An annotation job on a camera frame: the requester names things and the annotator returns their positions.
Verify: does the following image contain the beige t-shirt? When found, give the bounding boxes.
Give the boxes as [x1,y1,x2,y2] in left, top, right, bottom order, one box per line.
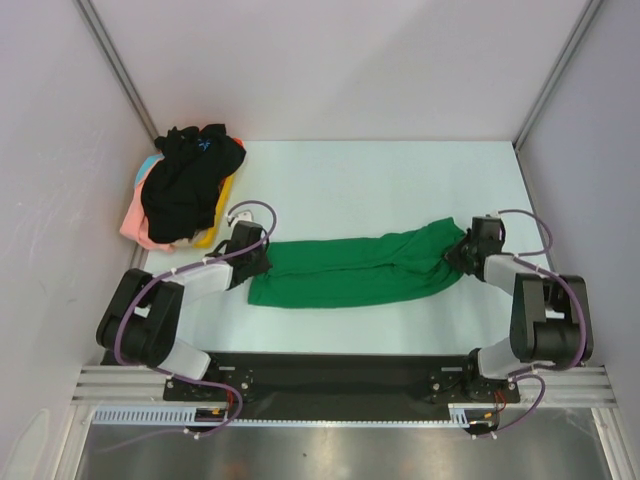
[171,235,200,249]

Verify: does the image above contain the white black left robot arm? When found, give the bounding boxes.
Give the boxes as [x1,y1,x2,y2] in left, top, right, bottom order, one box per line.
[96,210,273,400]

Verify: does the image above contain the green t-shirt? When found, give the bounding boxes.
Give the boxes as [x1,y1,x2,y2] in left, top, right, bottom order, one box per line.
[248,218,464,309]

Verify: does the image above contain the black t-shirt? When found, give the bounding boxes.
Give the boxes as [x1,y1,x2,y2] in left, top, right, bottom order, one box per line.
[141,124,246,244]

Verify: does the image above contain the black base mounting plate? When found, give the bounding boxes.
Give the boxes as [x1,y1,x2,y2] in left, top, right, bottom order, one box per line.
[102,349,586,424]

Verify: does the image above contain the light blue t-shirt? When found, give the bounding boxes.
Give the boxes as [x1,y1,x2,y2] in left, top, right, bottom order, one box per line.
[134,154,164,186]

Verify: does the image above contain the aluminium front rail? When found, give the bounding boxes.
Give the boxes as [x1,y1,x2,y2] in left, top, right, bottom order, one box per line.
[71,366,617,408]

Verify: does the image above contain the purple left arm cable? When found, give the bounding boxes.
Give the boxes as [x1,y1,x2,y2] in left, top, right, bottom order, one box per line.
[97,199,279,451]

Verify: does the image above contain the pink t-shirt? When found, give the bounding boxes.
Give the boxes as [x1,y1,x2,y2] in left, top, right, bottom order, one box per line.
[119,184,174,252]

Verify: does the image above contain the yellow t-shirt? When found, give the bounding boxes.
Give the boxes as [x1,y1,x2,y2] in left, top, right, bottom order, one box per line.
[193,174,235,249]

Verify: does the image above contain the aluminium corner frame post right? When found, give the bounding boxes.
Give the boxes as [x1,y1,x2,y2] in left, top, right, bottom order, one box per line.
[512,0,606,154]

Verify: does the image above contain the aluminium corner frame post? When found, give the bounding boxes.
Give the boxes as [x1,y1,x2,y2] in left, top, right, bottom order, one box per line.
[512,0,606,154]
[73,0,159,142]

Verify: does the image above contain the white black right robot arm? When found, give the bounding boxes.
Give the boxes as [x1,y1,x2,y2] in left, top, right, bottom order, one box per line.
[444,215,594,402]

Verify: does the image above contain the aluminium corner frame post left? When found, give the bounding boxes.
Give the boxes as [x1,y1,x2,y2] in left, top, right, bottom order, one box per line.
[73,0,159,142]

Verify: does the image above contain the white slotted cable duct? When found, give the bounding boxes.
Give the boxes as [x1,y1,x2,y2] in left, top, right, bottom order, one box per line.
[92,404,497,429]

